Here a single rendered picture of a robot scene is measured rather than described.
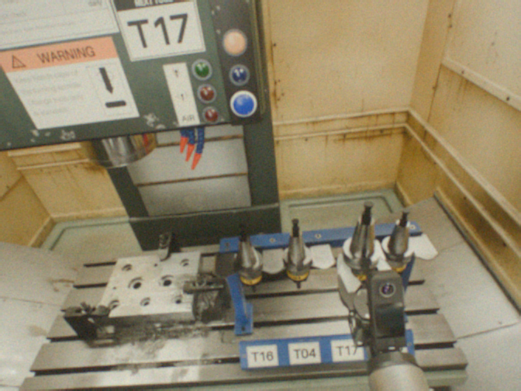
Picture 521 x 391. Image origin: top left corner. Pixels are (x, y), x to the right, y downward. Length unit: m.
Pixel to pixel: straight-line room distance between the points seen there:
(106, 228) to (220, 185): 0.96
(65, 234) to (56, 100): 1.71
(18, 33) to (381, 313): 0.60
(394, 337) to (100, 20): 0.57
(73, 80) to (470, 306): 1.20
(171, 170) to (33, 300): 0.81
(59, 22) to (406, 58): 1.41
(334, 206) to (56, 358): 1.42
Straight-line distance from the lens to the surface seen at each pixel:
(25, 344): 1.59
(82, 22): 0.50
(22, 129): 0.60
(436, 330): 1.07
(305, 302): 1.06
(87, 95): 0.53
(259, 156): 1.30
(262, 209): 1.43
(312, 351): 0.94
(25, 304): 1.69
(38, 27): 0.52
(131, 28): 0.48
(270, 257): 0.75
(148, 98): 0.50
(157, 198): 1.43
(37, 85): 0.55
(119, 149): 0.71
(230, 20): 0.45
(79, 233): 2.17
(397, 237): 0.74
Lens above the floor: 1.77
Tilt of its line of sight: 38 degrees down
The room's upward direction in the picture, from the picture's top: 9 degrees counter-clockwise
